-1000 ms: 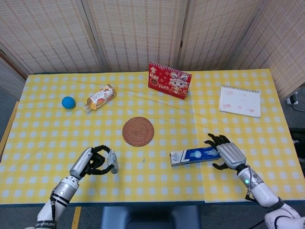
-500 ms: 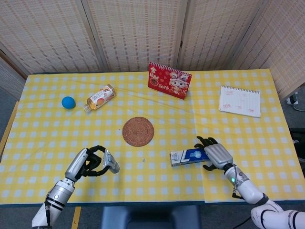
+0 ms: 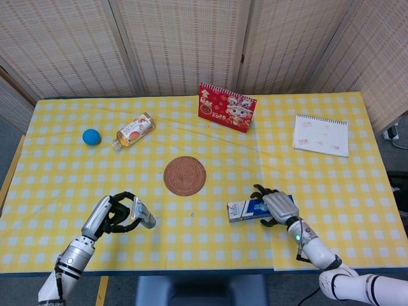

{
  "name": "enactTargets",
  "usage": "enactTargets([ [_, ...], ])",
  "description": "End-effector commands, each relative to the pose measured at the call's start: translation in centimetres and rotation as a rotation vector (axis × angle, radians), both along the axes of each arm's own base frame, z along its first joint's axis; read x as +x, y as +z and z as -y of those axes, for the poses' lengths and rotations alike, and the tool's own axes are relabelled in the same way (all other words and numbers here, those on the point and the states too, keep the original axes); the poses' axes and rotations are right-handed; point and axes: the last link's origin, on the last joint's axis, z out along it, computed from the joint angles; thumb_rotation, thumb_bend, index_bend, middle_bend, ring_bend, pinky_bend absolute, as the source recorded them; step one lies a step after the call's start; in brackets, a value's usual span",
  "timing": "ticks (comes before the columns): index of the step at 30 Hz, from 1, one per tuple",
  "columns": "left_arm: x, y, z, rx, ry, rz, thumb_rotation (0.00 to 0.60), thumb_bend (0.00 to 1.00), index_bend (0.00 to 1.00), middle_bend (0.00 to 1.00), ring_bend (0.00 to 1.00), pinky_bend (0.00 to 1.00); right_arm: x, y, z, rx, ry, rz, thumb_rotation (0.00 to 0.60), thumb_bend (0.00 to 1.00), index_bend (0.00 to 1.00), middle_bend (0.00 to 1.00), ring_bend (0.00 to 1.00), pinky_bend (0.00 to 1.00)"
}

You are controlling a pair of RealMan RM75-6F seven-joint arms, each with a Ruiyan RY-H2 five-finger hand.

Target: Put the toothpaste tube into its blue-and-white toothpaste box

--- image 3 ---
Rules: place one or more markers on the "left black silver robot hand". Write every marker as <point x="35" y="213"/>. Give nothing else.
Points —
<point x="97" y="218"/>

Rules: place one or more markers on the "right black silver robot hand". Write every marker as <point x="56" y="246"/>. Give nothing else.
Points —
<point x="280" y="205"/>

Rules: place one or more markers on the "blue toothpaste box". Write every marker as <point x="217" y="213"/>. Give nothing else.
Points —
<point x="242" y="210"/>

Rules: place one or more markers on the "blue white toothpaste tube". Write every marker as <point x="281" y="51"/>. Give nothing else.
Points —
<point x="145" y="215"/>

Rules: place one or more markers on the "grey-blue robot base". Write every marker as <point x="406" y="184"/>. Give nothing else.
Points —
<point x="201" y="291"/>

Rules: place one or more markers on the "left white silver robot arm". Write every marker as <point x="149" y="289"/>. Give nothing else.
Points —
<point x="70" y="261"/>

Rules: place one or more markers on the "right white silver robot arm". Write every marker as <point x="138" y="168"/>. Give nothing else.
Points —
<point x="318" y="252"/>

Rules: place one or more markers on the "yellow white checked tablecloth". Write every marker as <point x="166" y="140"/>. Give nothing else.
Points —
<point x="223" y="248"/>

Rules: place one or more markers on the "white spiral notebook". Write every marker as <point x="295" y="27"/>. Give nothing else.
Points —
<point x="320" y="135"/>

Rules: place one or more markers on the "blue ball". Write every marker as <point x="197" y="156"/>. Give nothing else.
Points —
<point x="91" y="137"/>

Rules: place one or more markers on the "tea bottle with peach label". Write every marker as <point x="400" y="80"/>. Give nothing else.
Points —
<point x="134" y="130"/>

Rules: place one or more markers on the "round brown woven coaster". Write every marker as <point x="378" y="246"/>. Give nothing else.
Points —
<point x="185" y="175"/>

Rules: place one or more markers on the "red desk calendar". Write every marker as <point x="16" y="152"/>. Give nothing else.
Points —
<point x="226" y="108"/>

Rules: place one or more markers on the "white power strip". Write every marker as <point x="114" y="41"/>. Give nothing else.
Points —
<point x="392" y="131"/>

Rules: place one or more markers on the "woven bamboo folding screen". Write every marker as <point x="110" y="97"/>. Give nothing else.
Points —
<point x="178" y="44"/>

